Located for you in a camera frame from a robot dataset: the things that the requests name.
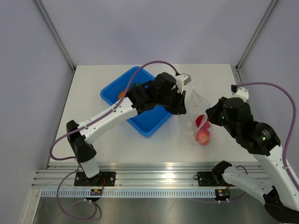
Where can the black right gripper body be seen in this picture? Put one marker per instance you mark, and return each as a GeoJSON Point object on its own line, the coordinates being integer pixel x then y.
{"type": "Point", "coordinates": [216, 116]}

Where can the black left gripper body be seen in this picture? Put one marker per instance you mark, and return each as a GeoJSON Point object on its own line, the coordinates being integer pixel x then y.
{"type": "Point", "coordinates": [171, 101]}

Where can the clear zip top bag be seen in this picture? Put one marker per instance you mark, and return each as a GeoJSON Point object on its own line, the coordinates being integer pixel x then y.
{"type": "Point", "coordinates": [195, 105]}

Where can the red toy apple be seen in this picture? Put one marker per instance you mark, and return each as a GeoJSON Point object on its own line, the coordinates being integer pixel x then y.
{"type": "Point", "coordinates": [203, 137]}

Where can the dark red toy pomegranate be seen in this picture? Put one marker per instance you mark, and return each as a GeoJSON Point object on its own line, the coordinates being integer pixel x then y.
{"type": "Point", "coordinates": [202, 122]}

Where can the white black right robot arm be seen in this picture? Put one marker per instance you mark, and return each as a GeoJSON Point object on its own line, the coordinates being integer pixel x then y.
{"type": "Point", "coordinates": [280, 198]}

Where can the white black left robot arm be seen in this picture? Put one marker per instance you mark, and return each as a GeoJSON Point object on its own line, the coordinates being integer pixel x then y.
{"type": "Point", "coordinates": [82, 135]}

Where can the blue plastic tray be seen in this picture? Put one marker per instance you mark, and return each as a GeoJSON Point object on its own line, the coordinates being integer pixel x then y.
{"type": "Point", "coordinates": [146, 123]}

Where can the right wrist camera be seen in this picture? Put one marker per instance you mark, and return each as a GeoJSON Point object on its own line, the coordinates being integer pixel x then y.
{"type": "Point", "coordinates": [239, 92]}

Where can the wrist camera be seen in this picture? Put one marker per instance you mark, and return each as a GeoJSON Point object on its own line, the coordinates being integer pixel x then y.
{"type": "Point", "coordinates": [181, 81]}
{"type": "Point", "coordinates": [239, 92]}

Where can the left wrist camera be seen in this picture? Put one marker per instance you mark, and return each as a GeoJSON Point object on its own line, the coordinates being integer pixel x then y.
{"type": "Point", "coordinates": [181, 81]}

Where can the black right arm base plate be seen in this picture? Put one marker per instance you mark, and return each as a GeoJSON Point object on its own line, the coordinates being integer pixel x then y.
{"type": "Point", "coordinates": [205, 179]}

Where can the aluminium table edge rail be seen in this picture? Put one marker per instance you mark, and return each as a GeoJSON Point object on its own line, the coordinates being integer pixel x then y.
{"type": "Point", "coordinates": [177, 175]}

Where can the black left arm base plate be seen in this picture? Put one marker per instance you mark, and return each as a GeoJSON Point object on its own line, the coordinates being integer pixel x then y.
{"type": "Point", "coordinates": [104, 178]}

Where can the right aluminium frame post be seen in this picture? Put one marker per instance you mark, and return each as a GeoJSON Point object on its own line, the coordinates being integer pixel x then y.
{"type": "Point", "coordinates": [257, 33]}

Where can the aluminium frame post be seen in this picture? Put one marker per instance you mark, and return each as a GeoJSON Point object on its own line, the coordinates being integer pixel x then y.
{"type": "Point", "coordinates": [257, 33]}
{"type": "Point", "coordinates": [54, 33]}

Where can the white slotted cable duct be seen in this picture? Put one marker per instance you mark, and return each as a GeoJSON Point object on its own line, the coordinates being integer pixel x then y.
{"type": "Point", "coordinates": [130, 193]}

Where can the left aluminium frame post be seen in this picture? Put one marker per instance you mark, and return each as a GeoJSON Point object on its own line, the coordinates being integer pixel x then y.
{"type": "Point", "coordinates": [54, 33]}

